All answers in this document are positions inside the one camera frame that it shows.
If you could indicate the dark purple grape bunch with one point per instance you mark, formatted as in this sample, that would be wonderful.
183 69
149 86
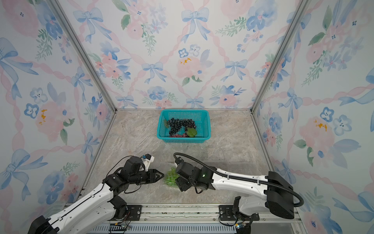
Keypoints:
175 125

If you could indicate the aluminium front rail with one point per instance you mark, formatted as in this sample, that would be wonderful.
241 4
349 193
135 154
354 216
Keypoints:
196 219

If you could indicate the clear plastic clamshell container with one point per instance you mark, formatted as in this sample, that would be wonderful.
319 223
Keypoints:
171 177

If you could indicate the green grape leaf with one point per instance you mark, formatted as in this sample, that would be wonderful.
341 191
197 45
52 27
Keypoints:
191 132

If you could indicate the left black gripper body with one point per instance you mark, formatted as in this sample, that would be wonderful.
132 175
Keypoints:
143 177

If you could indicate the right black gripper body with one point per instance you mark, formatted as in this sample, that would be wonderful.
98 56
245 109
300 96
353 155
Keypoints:
181 178

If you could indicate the green grape bunch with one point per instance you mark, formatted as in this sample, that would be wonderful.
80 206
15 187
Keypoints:
171 177

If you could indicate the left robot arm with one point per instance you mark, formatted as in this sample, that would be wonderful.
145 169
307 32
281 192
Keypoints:
103 203

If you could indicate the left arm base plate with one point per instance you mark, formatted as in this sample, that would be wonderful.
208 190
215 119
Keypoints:
127 213

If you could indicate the red grape bunch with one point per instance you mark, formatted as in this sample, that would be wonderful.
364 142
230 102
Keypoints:
180 135

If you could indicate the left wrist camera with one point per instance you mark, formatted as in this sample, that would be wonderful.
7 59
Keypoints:
147 159

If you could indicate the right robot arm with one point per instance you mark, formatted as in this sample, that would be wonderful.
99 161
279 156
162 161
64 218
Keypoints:
263 192

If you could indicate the teal plastic basket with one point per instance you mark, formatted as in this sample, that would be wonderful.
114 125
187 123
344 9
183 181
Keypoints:
200 117

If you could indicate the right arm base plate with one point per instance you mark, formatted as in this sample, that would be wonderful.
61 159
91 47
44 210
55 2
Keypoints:
229 213

